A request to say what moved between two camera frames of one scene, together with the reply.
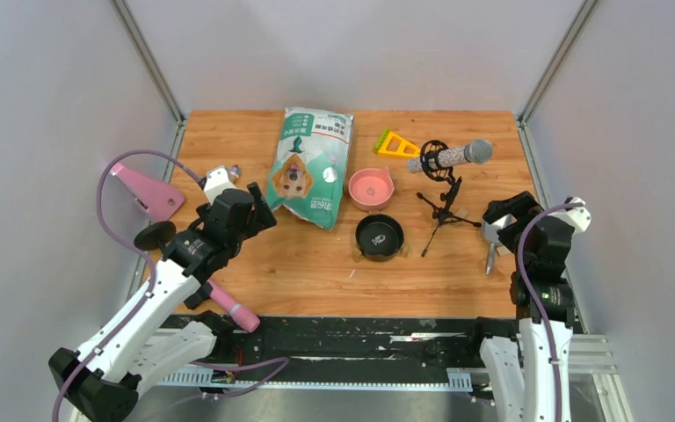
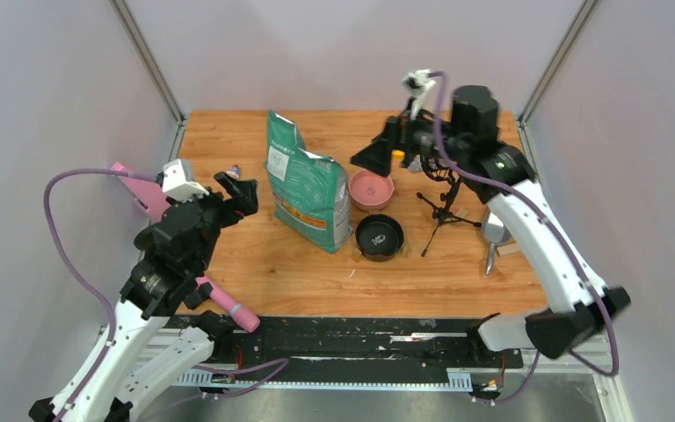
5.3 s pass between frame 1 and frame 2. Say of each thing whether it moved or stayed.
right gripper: moved
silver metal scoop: stayed
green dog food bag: moved
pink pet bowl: stayed
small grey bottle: stayed
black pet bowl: stayed
